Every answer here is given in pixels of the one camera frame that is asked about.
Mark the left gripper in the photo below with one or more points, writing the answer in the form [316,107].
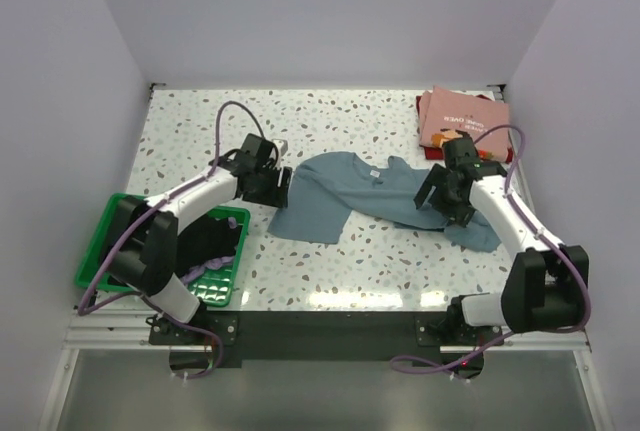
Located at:
[280,200]

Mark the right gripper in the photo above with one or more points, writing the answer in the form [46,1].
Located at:
[431,181]

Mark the blue t-shirt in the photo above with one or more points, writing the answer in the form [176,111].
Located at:
[327,188]

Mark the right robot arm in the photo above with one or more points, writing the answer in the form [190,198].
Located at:
[546,287]

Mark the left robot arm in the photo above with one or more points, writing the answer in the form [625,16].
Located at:
[210,188]

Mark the black garment in basket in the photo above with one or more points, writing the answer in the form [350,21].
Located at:
[157,250]

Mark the lavender garment in basket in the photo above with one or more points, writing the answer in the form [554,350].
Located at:
[215,266]

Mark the pink folded t-shirt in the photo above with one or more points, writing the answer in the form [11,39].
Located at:
[444,115]

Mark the green plastic basket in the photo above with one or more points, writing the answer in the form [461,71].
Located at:
[215,287]

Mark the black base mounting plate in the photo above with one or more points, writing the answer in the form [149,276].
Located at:
[355,336]

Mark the aluminium frame rail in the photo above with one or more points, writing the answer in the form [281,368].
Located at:
[127,330]

